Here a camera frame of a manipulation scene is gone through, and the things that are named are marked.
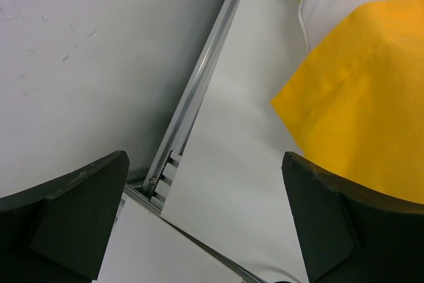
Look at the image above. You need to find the aluminium table frame rail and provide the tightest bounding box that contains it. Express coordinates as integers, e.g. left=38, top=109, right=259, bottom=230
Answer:
left=121, top=0, right=266, bottom=283

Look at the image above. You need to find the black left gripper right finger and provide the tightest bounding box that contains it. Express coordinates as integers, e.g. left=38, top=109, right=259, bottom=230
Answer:
left=282, top=152, right=423, bottom=282

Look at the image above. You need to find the yellow pillowcase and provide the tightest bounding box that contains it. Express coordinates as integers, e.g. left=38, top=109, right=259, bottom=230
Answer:
left=271, top=0, right=423, bottom=203

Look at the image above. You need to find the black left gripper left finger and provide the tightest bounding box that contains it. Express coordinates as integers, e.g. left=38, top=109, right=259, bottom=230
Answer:
left=1, top=150, right=129, bottom=282

